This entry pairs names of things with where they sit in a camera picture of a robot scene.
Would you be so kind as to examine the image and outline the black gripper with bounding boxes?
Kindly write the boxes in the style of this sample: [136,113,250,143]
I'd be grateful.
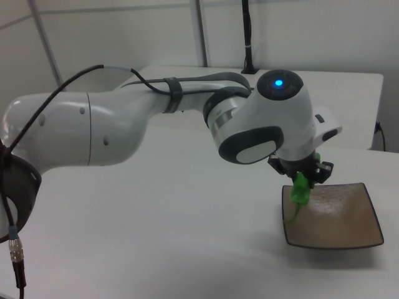
[267,152,335,190]

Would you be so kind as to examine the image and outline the green chili pepper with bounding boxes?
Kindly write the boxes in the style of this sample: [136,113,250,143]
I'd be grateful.
[286,170,313,225]

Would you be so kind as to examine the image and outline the brown square ceramic plate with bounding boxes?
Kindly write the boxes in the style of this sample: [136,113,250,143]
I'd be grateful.
[280,181,385,252]

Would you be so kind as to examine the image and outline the black wall plug cable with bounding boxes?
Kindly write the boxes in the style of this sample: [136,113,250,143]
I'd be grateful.
[375,120,388,153]

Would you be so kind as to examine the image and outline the black camera stand white band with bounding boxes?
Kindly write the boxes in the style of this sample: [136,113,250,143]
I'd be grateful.
[241,0,260,75]

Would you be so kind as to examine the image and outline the grey partition frame post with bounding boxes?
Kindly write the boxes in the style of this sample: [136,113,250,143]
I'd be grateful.
[27,0,64,92]
[189,0,209,68]

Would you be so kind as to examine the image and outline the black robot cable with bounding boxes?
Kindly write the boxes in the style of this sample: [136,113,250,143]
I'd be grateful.
[0,64,252,299]

